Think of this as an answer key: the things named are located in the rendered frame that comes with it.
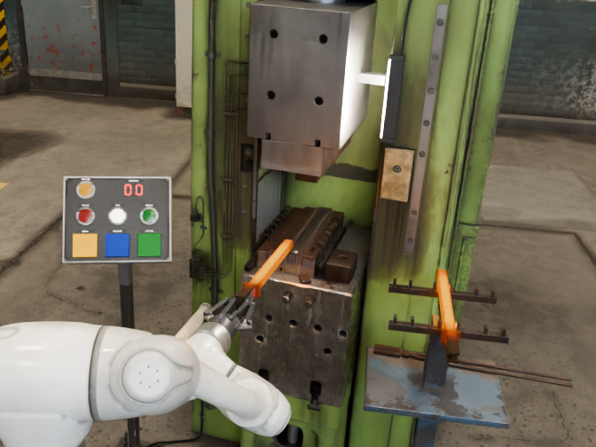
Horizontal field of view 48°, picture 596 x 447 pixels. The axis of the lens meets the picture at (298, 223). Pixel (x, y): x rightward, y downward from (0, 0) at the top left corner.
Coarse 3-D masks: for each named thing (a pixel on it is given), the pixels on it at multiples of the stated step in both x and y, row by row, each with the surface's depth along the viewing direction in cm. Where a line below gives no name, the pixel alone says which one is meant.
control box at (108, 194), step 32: (64, 192) 214; (96, 192) 215; (128, 192) 217; (160, 192) 218; (64, 224) 213; (96, 224) 214; (128, 224) 216; (160, 224) 217; (64, 256) 212; (160, 256) 216
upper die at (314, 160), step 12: (264, 144) 208; (276, 144) 207; (288, 144) 206; (300, 144) 205; (348, 144) 240; (264, 156) 210; (276, 156) 209; (288, 156) 208; (300, 156) 206; (312, 156) 205; (324, 156) 206; (336, 156) 224; (264, 168) 211; (276, 168) 210; (288, 168) 209; (300, 168) 208; (312, 168) 207; (324, 168) 209
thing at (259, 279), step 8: (288, 240) 212; (280, 248) 206; (288, 248) 208; (272, 256) 200; (280, 256) 200; (264, 264) 195; (272, 264) 195; (264, 272) 190; (272, 272) 195; (256, 280) 185; (264, 280) 188; (248, 288) 178; (256, 288) 181; (240, 296) 173; (256, 296) 181; (240, 304) 174
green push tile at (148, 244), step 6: (138, 234) 215; (144, 234) 215; (150, 234) 216; (156, 234) 216; (138, 240) 215; (144, 240) 215; (150, 240) 216; (156, 240) 216; (138, 246) 215; (144, 246) 215; (150, 246) 215; (156, 246) 216; (138, 252) 215; (144, 252) 215; (150, 252) 215; (156, 252) 215
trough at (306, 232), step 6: (318, 210) 254; (324, 210) 255; (318, 216) 251; (312, 222) 246; (318, 222) 247; (306, 228) 239; (312, 228) 241; (300, 234) 232; (306, 234) 236; (300, 240) 231; (294, 246) 226; (300, 246) 227
